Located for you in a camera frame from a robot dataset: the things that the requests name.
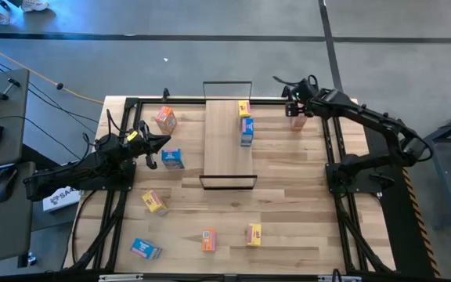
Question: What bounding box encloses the white printed cardboard box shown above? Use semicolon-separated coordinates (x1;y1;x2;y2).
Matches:
41;186;81;213

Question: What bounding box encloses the dark gray desk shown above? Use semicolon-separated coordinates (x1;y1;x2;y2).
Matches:
0;68;37;269

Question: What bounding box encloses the orange Mini-Wheats cereal box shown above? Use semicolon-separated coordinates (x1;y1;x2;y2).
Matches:
289;112;308;132
200;228;218;253
155;106;179;136

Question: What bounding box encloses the black base with hazard stripe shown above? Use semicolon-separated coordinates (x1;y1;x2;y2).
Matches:
362;125;442;280

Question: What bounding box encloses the black floor cable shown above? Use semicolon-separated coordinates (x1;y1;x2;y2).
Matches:
0;116;82;161
0;52;99;125

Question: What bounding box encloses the yellow Corn Pops cereal box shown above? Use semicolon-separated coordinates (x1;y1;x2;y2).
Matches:
141;190;169;217
246;222;263;248
237;99;252;118

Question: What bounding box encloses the wooden shelf with black frame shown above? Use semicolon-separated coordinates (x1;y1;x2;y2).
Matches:
199;80;258;191

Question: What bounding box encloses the black computer mouse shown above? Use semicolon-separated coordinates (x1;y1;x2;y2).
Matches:
0;166;19;204

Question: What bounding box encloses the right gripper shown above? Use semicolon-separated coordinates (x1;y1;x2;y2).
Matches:
281;78;330;119

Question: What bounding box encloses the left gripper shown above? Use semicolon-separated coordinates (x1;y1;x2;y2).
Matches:
125;119;171;171

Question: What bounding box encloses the yellow floor cable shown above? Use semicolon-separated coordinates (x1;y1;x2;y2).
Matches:
0;38;105;105

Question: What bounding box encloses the silver metal bracket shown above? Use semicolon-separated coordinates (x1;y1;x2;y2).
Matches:
98;273;145;282
317;274;363;282

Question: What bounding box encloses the blue Rice Krispies cereal box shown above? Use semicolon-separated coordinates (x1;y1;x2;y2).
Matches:
240;117;255;148
129;237;163;260
161;148;186;170

